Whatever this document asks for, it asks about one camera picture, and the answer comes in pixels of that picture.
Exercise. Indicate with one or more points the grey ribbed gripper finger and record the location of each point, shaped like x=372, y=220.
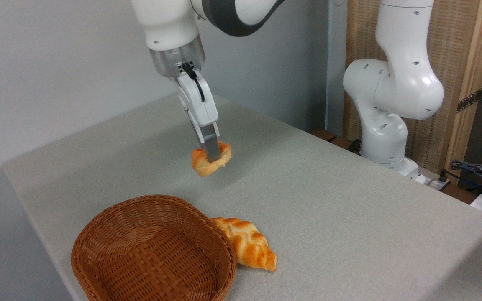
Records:
x=197, y=133
x=211, y=144

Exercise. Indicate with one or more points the grey table cover cloth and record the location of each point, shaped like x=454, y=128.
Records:
x=308, y=209

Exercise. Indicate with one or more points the braided bread loaf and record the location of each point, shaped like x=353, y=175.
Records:
x=249, y=244

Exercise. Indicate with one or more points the brass screen hinge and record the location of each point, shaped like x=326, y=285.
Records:
x=469, y=100

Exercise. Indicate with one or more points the wood-framed woven screen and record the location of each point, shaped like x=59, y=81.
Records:
x=454, y=42

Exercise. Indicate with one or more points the round bread roll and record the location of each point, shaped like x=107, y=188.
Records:
x=201, y=165

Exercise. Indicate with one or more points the brown wicker basket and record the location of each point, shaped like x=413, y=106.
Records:
x=153, y=251

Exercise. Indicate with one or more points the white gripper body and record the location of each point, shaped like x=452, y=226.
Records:
x=197, y=104

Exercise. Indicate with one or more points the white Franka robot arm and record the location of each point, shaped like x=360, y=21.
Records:
x=396, y=83

